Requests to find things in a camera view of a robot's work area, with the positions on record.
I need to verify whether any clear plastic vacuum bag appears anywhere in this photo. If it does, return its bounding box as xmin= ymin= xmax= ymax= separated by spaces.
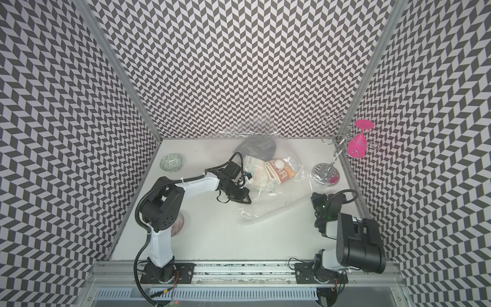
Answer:
xmin=219 ymin=128 xmax=315 ymax=224

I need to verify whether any grey towel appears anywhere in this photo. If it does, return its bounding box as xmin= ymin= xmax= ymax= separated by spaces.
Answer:
xmin=234 ymin=135 xmax=277 ymax=161

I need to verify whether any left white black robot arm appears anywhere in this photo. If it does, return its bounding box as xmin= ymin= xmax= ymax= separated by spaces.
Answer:
xmin=134 ymin=161 xmax=253 ymax=284

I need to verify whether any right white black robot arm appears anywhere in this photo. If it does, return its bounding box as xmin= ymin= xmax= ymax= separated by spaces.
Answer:
xmin=311 ymin=189 xmax=386 ymax=283

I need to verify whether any pink plastic wine glass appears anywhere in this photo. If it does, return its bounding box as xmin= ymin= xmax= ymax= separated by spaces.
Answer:
xmin=347 ymin=120 xmax=375 ymax=159

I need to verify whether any green patterned small bowl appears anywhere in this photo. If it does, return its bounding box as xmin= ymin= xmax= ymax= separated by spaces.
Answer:
xmin=159 ymin=153 xmax=184 ymax=173

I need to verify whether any right black corrugated cable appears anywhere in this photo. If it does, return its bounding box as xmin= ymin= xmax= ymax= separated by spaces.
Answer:
xmin=327 ymin=189 xmax=359 ymax=206

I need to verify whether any black corrugated cable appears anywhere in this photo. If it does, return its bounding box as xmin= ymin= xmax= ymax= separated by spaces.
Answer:
xmin=327 ymin=189 xmax=359 ymax=206
xmin=133 ymin=174 xmax=208 ymax=235

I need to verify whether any chrome wire glass rack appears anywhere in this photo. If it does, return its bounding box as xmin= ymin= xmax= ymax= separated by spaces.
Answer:
xmin=311 ymin=122 xmax=378 ymax=185

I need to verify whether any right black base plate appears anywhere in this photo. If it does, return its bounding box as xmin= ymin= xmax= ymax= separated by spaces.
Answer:
xmin=294 ymin=262 xmax=349 ymax=285

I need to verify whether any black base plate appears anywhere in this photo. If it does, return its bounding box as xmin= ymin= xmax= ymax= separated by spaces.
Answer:
xmin=139 ymin=262 xmax=196 ymax=284
xmin=294 ymin=262 xmax=349 ymax=285

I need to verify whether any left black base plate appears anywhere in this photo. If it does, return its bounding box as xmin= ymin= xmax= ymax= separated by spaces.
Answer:
xmin=139 ymin=262 xmax=196 ymax=284

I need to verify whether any left black corrugated cable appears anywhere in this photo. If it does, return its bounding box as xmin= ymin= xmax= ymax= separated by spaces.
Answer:
xmin=133 ymin=174 xmax=208 ymax=235

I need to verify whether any aluminium mounting rail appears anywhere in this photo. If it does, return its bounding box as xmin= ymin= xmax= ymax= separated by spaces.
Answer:
xmin=83 ymin=260 xmax=406 ymax=288

